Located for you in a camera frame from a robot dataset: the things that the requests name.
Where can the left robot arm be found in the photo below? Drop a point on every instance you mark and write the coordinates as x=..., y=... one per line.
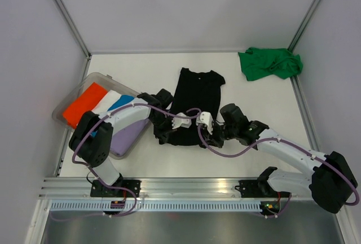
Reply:
x=92, y=138

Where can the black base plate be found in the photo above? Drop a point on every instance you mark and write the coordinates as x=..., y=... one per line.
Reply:
x=98, y=190
x=256, y=189

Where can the white slotted cable duct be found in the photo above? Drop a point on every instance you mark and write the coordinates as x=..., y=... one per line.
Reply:
x=162, y=206

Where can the left aluminium frame post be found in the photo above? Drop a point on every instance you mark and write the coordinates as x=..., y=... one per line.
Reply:
x=72, y=27

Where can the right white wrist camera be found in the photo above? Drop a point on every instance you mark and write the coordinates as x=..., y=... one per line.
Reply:
x=205, y=120

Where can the black t shirt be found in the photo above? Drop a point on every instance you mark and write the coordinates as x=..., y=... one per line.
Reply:
x=195, y=90

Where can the aluminium front rail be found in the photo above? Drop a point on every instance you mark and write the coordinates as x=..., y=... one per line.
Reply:
x=209, y=189

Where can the blue rolled t shirt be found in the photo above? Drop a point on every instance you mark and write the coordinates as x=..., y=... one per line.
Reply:
x=123, y=100

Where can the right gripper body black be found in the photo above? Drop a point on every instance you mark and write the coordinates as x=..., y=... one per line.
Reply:
x=220, y=134

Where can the green t shirt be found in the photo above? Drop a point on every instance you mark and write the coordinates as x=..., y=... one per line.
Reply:
x=258, y=63

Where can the lilac rolled t shirt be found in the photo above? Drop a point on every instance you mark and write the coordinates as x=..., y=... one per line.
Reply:
x=124, y=140

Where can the aluminium frame post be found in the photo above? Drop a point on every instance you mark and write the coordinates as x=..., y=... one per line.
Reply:
x=72, y=27
x=304, y=24

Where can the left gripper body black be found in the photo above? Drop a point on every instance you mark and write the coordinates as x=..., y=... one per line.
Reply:
x=162, y=125

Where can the clear plastic bin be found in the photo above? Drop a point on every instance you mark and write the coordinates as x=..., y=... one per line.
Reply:
x=105, y=81

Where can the right aluminium frame post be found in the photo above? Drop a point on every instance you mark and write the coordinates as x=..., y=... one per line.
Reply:
x=304, y=24

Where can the orange rolled t shirt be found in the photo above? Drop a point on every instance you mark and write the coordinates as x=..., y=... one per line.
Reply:
x=84, y=103

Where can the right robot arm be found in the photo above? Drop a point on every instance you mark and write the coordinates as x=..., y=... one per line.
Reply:
x=326, y=178

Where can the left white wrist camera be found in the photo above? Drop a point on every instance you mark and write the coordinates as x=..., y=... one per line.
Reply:
x=181, y=121

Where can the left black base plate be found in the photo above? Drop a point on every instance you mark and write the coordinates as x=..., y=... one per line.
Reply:
x=98, y=190

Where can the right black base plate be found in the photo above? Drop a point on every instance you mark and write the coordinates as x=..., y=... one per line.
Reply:
x=256, y=189

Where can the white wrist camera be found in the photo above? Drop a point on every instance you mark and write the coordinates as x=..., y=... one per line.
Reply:
x=205, y=120
x=181, y=121

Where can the white rolled t shirt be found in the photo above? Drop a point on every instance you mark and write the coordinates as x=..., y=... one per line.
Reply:
x=106, y=102

